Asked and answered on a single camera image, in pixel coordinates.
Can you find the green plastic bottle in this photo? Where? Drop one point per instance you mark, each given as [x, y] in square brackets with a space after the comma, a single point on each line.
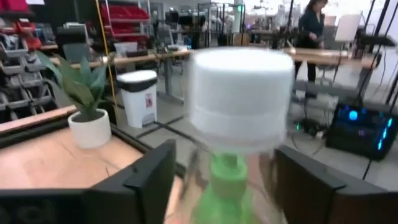
[228, 177]

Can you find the person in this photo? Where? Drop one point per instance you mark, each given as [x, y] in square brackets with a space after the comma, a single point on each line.
[311, 28]

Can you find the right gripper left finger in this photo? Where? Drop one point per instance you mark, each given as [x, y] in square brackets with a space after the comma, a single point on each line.
[124, 202]

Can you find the green plant in white pot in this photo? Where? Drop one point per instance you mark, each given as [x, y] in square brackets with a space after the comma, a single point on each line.
[90, 130]

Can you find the black computer case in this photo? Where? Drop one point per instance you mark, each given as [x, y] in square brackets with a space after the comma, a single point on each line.
[360, 133]

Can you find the red storage shelf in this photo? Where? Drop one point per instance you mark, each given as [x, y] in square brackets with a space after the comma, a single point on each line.
[127, 14]

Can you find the white trash bin black liner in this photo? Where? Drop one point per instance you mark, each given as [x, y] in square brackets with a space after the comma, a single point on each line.
[138, 102]

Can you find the grey storage rack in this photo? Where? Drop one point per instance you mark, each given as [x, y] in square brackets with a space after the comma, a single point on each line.
[18, 93]

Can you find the white panel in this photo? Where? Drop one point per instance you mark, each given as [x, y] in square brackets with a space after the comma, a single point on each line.
[347, 28]

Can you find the black aluminium table frame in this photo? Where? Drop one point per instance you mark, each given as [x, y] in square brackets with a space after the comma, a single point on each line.
[31, 135]

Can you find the wooden workbench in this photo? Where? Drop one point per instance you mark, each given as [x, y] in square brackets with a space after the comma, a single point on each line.
[149, 57]

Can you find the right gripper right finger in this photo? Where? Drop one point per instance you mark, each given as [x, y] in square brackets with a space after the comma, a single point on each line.
[326, 202]

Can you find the clear water bottle white cap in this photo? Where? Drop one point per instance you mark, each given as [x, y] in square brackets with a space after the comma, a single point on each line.
[239, 93]

